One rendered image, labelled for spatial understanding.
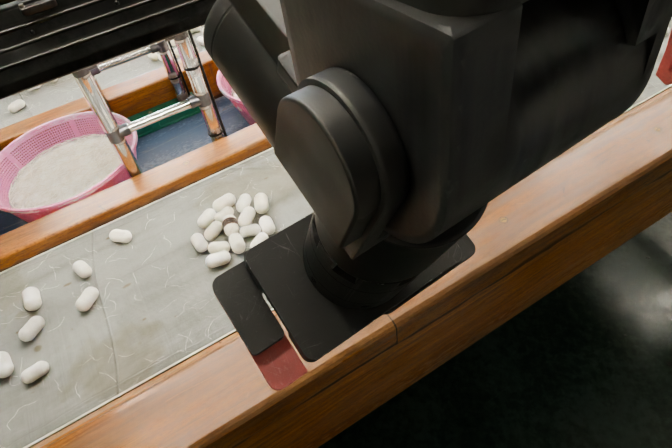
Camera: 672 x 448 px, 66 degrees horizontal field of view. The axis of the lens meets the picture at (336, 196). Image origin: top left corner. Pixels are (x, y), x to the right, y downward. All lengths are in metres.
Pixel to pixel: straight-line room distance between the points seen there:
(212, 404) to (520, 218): 0.44
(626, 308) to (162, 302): 1.26
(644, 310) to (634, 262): 0.16
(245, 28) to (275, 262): 0.12
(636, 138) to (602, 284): 0.84
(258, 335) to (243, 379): 0.33
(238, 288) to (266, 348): 0.03
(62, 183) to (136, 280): 0.31
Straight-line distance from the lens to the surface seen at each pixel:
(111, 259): 0.83
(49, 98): 1.29
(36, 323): 0.79
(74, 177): 1.02
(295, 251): 0.27
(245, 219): 0.76
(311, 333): 0.26
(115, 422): 0.65
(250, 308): 0.28
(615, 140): 0.87
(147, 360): 0.70
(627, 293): 1.67
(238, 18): 0.21
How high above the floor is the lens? 1.29
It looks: 44 degrees down
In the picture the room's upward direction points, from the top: 10 degrees counter-clockwise
